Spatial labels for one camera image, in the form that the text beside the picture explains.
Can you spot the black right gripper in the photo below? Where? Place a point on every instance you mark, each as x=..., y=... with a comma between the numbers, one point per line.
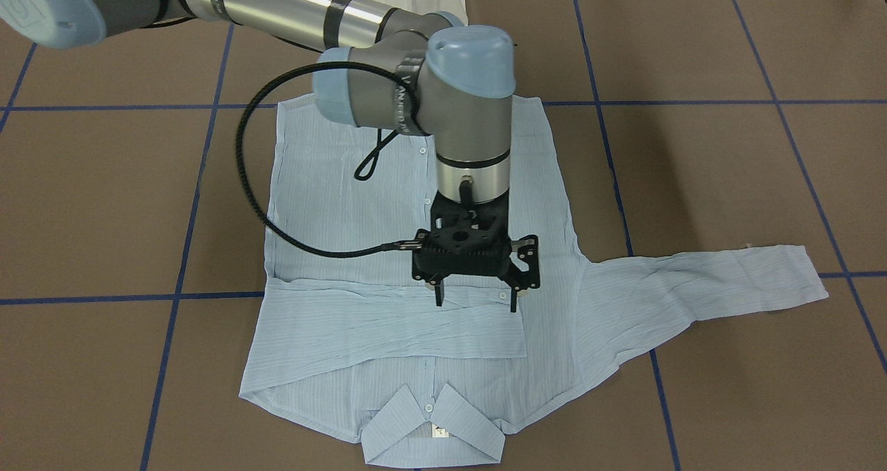
x=524, y=262

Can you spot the light blue button-up shirt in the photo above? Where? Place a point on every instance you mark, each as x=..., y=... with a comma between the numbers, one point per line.
x=356, y=349

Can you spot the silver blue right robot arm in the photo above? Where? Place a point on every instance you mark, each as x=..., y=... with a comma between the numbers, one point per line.
x=380, y=67

